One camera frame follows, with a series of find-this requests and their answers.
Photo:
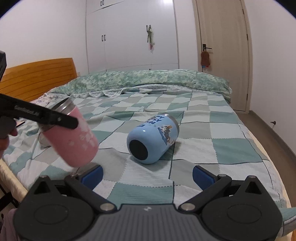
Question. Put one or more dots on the brown plush toy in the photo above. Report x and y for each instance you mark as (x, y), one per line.
(205, 59)

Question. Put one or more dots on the green floral quilt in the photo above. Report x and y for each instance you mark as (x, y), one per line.
(117, 80)

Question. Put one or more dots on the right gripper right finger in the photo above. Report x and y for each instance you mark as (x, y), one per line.
(212, 187)

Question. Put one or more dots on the white wardrobe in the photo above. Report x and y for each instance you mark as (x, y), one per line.
(116, 36)

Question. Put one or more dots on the purple floral pillow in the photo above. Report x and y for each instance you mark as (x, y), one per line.
(47, 100)

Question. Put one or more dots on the pink tumbler cup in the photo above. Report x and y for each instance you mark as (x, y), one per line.
(77, 147)

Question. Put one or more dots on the stainless steel cup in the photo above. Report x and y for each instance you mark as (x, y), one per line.
(43, 141)

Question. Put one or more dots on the person's left hand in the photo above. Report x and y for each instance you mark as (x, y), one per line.
(4, 143)

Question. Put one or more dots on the hanging green sachet ornament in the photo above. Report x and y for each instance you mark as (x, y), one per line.
(150, 37)

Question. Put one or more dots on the green white checkered blanket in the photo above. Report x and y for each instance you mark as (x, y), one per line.
(211, 135)

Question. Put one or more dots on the lilac clothing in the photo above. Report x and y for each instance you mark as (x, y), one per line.
(8, 232)

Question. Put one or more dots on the orange wooden headboard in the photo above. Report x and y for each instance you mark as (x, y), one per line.
(30, 81)

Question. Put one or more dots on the black door handle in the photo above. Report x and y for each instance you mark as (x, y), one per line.
(205, 48)

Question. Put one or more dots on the blue cartoon tumbler cup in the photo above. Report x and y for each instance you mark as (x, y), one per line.
(149, 141)

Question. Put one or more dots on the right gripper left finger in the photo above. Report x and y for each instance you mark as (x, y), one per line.
(82, 185)

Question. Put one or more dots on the beige wooden door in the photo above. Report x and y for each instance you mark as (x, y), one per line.
(224, 27)

